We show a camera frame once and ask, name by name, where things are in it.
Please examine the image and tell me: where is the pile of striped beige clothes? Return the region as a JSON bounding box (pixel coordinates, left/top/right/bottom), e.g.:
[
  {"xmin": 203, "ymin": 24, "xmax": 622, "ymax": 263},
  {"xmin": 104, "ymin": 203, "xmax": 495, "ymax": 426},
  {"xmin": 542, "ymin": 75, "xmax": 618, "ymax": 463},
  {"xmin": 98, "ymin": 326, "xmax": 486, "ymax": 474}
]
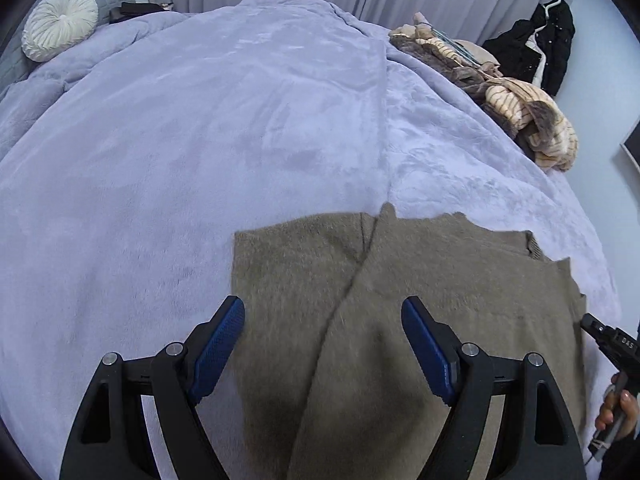
[{"xmin": 388, "ymin": 12, "xmax": 578, "ymax": 172}]

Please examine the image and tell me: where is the brown knit sweater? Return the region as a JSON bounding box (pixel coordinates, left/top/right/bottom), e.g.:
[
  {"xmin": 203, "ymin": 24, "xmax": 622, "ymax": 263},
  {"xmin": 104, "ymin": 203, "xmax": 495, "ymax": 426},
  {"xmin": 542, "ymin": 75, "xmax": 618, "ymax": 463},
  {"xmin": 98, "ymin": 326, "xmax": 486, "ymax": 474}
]
[{"xmin": 231, "ymin": 205, "xmax": 587, "ymax": 479}]

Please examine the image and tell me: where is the white round pleated cushion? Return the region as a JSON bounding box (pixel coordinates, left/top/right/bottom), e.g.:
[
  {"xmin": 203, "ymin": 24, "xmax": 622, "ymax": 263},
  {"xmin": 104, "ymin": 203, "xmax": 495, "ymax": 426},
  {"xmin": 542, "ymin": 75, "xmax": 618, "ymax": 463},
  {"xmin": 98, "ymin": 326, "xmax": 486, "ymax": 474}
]
[{"xmin": 21, "ymin": 0, "xmax": 99, "ymax": 63}]

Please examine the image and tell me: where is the black jacket on hanger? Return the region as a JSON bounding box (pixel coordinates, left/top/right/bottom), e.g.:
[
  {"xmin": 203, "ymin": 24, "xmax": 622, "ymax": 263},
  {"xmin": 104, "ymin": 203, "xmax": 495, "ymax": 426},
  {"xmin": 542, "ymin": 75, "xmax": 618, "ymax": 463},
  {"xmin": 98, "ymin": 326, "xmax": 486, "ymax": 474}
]
[{"xmin": 482, "ymin": 0, "xmax": 575, "ymax": 96}]

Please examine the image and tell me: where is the person's right hand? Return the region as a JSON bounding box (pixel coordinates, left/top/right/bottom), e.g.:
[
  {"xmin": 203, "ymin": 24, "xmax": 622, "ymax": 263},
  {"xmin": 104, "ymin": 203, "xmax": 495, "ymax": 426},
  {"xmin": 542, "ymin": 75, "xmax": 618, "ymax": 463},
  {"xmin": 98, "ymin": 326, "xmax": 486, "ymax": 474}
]
[{"xmin": 594, "ymin": 384, "xmax": 640, "ymax": 443}]

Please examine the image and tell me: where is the wall mounted monitor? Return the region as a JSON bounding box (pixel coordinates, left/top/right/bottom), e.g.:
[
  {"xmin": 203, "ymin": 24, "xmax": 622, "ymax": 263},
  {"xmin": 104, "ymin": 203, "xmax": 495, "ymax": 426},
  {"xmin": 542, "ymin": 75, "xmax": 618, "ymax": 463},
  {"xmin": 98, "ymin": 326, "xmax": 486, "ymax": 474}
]
[{"xmin": 620, "ymin": 122, "xmax": 640, "ymax": 171}]

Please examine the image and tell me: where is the black object beside pillow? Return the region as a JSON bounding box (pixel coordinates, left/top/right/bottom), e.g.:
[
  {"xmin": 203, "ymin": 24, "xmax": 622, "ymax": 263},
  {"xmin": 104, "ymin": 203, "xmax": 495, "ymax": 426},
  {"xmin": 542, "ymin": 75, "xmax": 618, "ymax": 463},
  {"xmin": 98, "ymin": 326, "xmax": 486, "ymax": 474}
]
[{"xmin": 108, "ymin": 2, "xmax": 172, "ymax": 24}]

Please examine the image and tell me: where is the lavender fleece blanket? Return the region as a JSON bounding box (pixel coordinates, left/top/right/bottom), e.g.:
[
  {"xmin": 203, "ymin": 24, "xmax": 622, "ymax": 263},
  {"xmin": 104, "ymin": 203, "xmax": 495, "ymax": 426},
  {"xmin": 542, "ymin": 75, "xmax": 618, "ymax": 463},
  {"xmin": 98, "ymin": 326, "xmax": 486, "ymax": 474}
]
[{"xmin": 1, "ymin": 0, "xmax": 615, "ymax": 479}]

